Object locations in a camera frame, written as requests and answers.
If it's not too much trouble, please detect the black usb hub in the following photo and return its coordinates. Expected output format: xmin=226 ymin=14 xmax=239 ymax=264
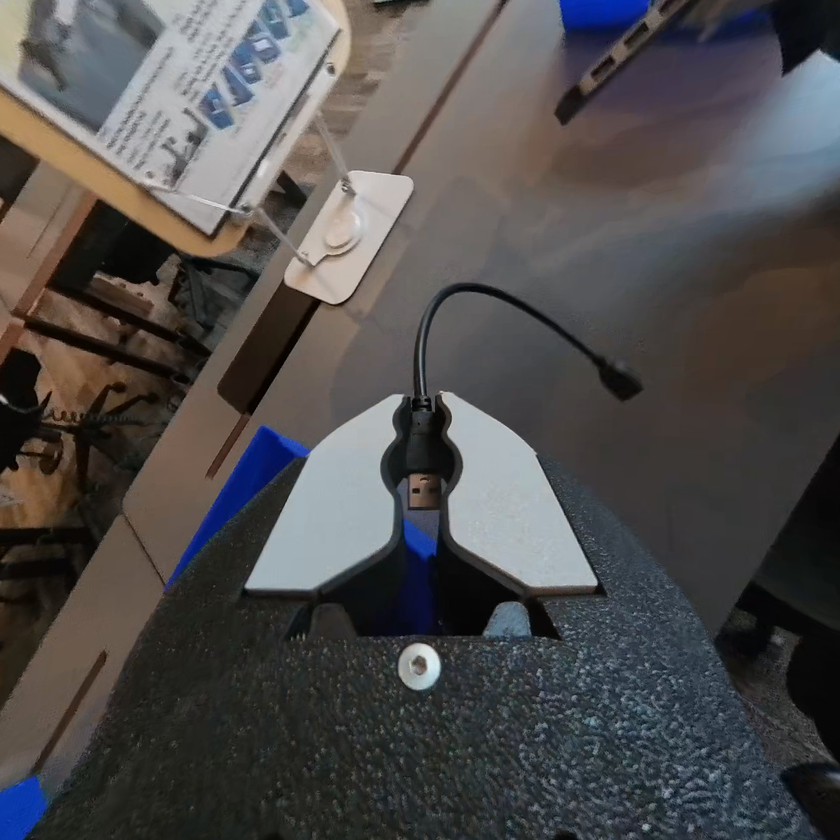
xmin=554 ymin=0 xmax=699 ymax=126

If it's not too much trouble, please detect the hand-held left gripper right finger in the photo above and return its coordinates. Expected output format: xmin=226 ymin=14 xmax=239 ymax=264
xmin=434 ymin=392 xmax=599 ymax=598

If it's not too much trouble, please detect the black office chair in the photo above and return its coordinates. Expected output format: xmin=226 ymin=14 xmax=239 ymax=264
xmin=0 ymin=344 xmax=178 ymax=539

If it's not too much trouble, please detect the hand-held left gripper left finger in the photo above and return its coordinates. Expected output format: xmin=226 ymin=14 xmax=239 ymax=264
xmin=245 ymin=394 xmax=414 ymax=605

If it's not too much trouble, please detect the black usb hub cable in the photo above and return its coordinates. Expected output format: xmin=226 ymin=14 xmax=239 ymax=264
xmin=410 ymin=283 xmax=644 ymax=513

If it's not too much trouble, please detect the instruction sheet on stand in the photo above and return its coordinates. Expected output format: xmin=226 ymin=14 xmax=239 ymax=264
xmin=0 ymin=0 xmax=353 ymax=258

